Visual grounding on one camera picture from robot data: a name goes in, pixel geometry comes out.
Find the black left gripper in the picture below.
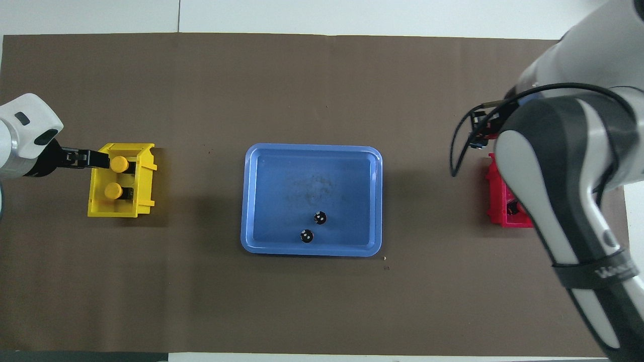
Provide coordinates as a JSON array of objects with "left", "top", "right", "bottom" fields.
[{"left": 23, "top": 140, "right": 110, "bottom": 178}]

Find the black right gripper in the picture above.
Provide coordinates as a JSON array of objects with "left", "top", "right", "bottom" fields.
[{"left": 470, "top": 98, "right": 517, "bottom": 150}]

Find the yellow push button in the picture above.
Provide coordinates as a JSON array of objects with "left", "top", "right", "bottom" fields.
[
  {"left": 110, "top": 155, "right": 136, "bottom": 175},
  {"left": 104, "top": 182, "right": 135, "bottom": 201}
]

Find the blue plastic tray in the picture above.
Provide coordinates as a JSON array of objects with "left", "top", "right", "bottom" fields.
[{"left": 240, "top": 143, "right": 383, "bottom": 257}]

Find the yellow plastic bin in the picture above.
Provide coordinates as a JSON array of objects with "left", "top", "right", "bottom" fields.
[{"left": 88, "top": 143, "right": 157, "bottom": 218}]

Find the red plastic bin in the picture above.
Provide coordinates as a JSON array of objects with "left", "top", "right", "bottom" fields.
[{"left": 486, "top": 153, "right": 534, "bottom": 229}]

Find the brown table mat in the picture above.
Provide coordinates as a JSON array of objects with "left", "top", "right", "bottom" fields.
[{"left": 0, "top": 33, "right": 627, "bottom": 358}]

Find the black velcro strap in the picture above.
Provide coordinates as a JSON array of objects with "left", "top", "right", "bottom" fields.
[{"left": 552, "top": 248, "right": 640, "bottom": 290}]

